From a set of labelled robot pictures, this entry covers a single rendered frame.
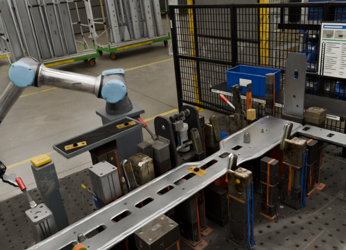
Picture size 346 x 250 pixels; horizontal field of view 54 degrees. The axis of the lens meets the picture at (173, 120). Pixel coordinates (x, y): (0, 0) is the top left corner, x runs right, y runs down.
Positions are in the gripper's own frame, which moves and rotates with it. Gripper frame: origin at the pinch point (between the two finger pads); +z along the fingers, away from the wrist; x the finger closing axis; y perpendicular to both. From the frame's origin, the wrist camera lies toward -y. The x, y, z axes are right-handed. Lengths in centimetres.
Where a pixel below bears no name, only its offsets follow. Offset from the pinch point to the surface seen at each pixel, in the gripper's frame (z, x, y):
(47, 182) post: 27.1, -13.5, 36.0
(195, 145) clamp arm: 54, 37, 67
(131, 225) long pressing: 64, -13, 50
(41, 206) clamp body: 36, -23, 36
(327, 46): 67, 101, 136
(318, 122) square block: 88, 78, 103
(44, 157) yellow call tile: 20.3, -12.8, 42.8
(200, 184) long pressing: 70, 14, 65
